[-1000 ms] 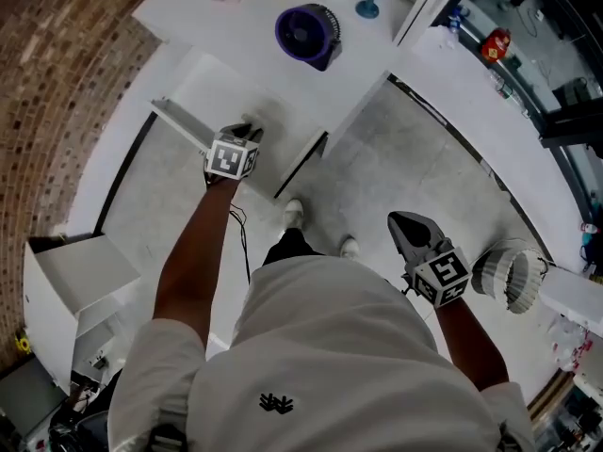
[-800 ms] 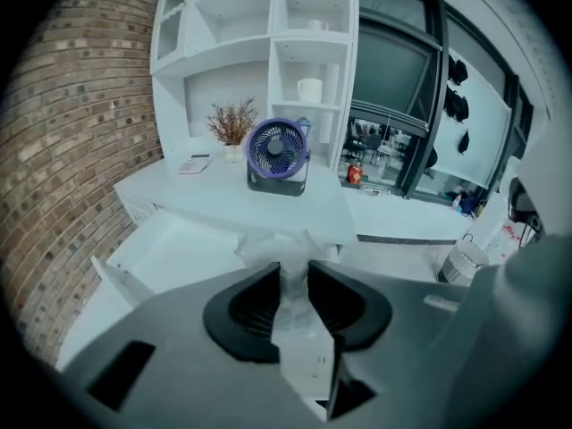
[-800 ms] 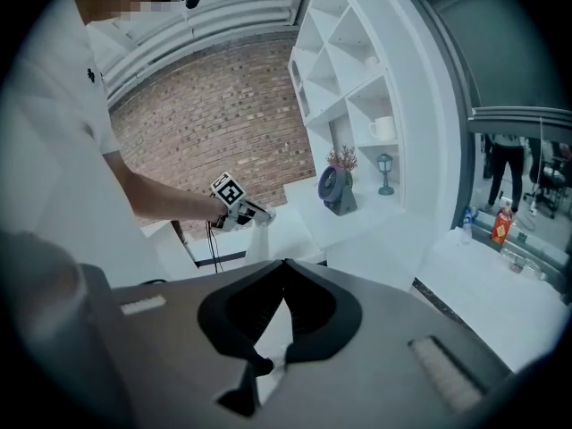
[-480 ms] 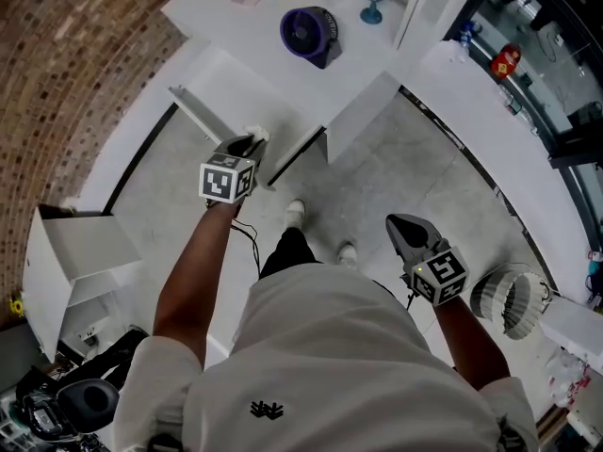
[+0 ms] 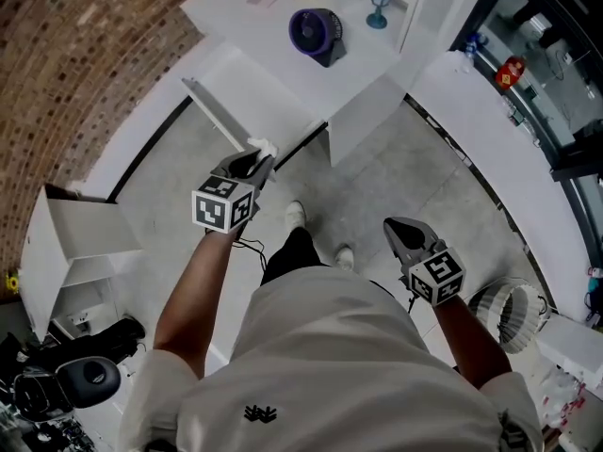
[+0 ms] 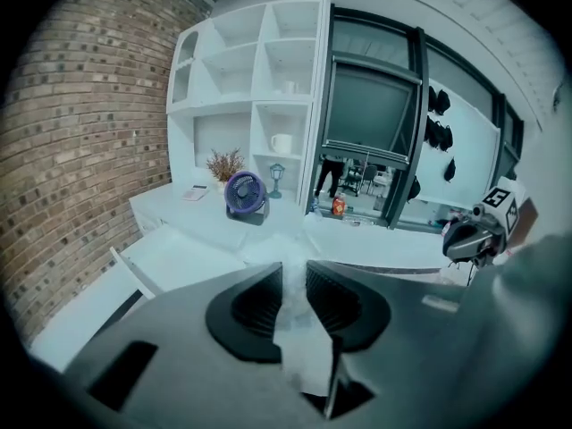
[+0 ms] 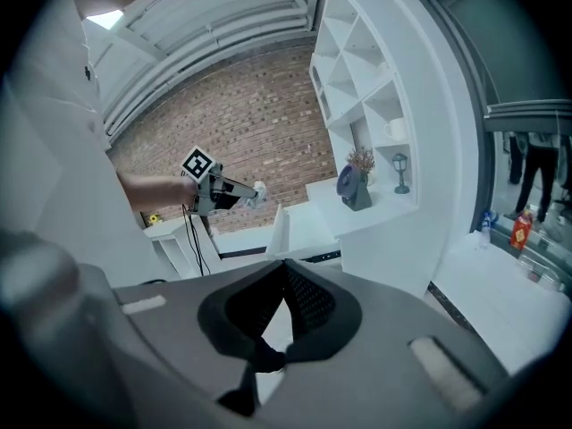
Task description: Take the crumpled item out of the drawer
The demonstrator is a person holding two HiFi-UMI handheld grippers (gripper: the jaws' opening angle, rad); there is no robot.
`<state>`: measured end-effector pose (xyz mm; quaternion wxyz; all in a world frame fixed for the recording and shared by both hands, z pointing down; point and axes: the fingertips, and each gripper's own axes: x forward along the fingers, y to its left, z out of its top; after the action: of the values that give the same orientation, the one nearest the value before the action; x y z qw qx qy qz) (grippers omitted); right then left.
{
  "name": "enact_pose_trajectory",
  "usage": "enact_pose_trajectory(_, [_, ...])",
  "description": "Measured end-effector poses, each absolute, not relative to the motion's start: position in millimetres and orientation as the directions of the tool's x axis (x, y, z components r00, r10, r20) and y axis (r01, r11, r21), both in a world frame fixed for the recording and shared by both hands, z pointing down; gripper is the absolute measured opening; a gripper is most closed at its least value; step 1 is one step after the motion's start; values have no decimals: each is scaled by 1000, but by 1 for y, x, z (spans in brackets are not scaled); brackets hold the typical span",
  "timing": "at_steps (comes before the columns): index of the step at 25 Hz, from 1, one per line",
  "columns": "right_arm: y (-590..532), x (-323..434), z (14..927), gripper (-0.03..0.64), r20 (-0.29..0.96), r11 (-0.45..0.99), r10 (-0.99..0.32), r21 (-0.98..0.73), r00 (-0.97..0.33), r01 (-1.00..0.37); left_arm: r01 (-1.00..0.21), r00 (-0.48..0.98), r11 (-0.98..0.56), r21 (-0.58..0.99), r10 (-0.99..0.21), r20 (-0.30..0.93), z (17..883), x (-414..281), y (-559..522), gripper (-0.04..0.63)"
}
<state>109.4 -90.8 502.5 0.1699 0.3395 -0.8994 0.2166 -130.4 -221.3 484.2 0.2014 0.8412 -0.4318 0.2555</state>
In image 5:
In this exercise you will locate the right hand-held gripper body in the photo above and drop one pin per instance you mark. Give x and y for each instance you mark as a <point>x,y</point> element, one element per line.
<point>435,276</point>

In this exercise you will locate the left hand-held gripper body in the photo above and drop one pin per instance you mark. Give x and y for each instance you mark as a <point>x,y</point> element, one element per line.
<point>214,207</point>

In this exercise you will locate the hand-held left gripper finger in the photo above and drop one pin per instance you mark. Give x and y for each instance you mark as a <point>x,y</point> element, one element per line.
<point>266,172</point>
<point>235,159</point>

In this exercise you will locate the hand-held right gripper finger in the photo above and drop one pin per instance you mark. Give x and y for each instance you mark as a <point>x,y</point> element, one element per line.
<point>417,226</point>
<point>392,236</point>

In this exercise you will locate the white item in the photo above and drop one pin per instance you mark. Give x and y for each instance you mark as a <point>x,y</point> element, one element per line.
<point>264,146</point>

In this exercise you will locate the person's left forearm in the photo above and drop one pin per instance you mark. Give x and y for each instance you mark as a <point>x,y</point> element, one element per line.
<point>193,295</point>

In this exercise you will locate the person's right forearm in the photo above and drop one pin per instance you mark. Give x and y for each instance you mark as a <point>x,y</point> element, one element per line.
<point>471,342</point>

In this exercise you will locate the person's white shoe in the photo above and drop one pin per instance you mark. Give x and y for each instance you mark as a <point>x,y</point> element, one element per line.
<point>296,214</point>
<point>345,257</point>

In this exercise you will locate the person's black trousers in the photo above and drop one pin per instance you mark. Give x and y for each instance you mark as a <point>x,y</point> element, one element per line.
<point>292,252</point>

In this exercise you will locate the white counter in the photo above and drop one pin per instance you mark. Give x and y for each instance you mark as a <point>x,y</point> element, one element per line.
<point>499,158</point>

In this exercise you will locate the person's white shirt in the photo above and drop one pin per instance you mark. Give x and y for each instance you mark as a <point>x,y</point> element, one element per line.
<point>330,370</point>

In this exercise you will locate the white side cabinet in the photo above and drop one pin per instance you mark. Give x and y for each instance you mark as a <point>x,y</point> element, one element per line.
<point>70,238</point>

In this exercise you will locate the purple desk fan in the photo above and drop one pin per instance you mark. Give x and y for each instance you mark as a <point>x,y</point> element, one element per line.
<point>315,33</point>

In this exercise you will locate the white desk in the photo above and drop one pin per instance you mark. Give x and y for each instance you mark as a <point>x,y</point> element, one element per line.
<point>363,54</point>

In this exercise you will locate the white box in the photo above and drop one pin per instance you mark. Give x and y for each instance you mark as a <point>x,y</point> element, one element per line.
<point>572,346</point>

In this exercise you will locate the black bag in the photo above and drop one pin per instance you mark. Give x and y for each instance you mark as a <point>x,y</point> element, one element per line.
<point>110,339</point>

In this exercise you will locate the clear plastic packaging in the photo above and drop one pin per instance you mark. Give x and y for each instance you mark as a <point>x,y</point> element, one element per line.
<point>563,398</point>

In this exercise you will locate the clear water bottle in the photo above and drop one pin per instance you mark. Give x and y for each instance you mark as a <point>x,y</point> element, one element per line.
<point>475,45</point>

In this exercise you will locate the blue goblet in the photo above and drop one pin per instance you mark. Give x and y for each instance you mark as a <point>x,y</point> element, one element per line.
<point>378,5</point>

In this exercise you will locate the yellow flower ornament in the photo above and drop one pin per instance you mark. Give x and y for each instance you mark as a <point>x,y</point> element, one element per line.
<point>12,283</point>

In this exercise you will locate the black office chair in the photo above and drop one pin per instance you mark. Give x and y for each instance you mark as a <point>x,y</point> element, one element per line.
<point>70,386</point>

